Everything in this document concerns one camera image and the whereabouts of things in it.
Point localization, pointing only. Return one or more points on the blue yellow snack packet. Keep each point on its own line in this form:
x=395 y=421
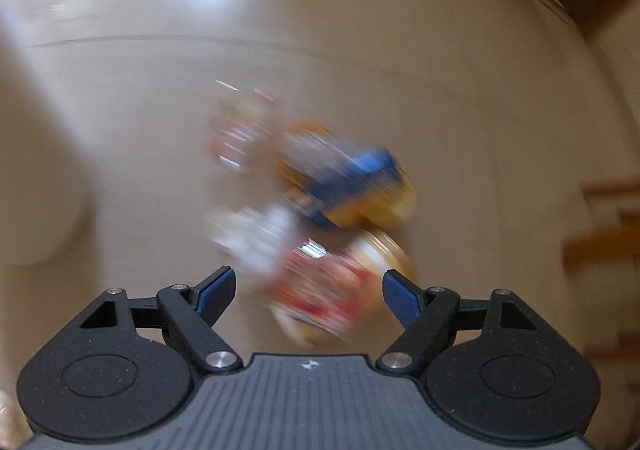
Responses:
x=350 y=180

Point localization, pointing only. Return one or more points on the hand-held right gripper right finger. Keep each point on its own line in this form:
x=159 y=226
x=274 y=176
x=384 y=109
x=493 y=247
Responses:
x=403 y=301

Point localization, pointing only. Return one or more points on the red white snack wrapper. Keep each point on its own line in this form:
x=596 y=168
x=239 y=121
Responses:
x=240 y=130

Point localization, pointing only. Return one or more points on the wooden furniture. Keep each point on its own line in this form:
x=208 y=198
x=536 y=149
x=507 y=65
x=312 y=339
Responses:
x=605 y=235

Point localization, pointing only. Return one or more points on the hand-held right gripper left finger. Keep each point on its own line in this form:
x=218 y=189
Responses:
x=215 y=299

